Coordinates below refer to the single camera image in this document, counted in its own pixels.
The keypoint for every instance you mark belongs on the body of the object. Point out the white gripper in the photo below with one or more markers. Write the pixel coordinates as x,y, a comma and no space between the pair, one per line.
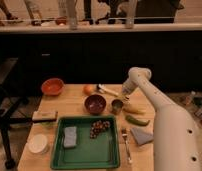
127,88

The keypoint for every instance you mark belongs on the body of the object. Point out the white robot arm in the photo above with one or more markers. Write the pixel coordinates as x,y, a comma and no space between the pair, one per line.
174,130

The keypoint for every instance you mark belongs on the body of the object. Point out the green plastic tray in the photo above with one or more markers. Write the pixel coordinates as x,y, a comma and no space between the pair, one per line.
101,152

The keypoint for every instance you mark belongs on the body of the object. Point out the wooden block brush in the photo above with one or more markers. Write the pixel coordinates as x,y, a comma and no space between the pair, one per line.
44,116

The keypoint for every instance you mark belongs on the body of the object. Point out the metal cup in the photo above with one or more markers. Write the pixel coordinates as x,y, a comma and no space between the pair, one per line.
117,106

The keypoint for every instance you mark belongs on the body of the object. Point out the green pepper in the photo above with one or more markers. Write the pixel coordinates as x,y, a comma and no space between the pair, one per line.
135,121

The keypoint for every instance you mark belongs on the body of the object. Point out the dark red bowl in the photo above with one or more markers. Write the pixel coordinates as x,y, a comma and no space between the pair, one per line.
95,104

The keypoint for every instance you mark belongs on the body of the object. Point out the orange fruit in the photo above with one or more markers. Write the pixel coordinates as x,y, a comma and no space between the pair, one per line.
88,89

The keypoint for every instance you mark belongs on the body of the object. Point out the silver fork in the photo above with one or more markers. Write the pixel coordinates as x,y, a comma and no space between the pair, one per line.
125,138

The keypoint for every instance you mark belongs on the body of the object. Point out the bunch of dark grapes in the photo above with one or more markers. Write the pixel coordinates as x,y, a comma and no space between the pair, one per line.
98,127

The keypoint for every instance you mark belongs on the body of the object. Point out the grey folded cloth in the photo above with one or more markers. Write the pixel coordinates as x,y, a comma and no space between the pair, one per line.
140,136

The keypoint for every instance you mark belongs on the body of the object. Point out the grey sponge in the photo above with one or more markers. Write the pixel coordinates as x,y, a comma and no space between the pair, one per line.
70,137

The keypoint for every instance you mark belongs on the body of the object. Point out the orange bowl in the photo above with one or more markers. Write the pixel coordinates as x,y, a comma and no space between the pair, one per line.
52,87

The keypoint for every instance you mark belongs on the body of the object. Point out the black stool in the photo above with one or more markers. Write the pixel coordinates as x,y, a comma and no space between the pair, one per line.
6,67

